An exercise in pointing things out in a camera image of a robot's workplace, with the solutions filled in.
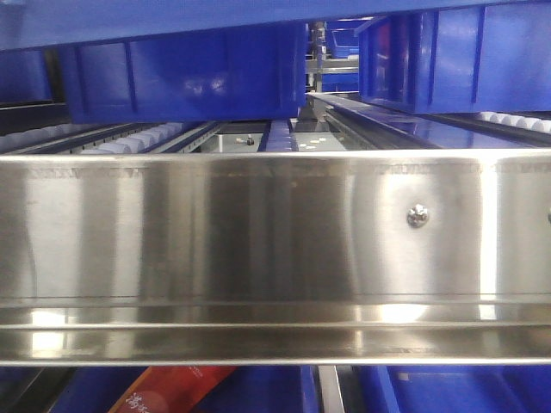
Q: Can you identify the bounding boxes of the blue bin lower right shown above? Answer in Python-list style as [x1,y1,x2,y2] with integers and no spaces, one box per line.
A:
[356,366,550,412]

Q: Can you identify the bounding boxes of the stainless steel shelf rail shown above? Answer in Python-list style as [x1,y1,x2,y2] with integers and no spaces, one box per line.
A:
[1,149,550,366]

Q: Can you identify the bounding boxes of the white roller track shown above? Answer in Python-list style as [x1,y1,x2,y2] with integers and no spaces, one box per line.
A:
[80,122,186,155]
[476,111,551,134]

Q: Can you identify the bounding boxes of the white roller track right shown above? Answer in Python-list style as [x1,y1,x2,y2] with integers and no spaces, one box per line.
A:
[476,111,551,134]

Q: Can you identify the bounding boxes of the red printed package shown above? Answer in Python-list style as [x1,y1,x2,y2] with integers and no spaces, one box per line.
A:
[108,366,236,412]

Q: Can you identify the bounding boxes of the silver rail screw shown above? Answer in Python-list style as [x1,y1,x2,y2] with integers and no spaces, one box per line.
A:
[406,204,430,228]

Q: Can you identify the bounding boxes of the blue bin rear right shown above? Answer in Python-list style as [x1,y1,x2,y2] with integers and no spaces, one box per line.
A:
[356,2,550,114]

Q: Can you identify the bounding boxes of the large blue plastic bin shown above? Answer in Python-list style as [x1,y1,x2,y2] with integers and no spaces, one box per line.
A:
[1,0,477,52]

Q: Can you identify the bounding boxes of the blue bin lower left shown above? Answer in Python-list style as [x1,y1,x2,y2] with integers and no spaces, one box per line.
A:
[50,366,319,412]

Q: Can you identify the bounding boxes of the blue bin rear left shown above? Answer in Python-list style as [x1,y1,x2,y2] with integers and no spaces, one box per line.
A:
[59,22,306,124]

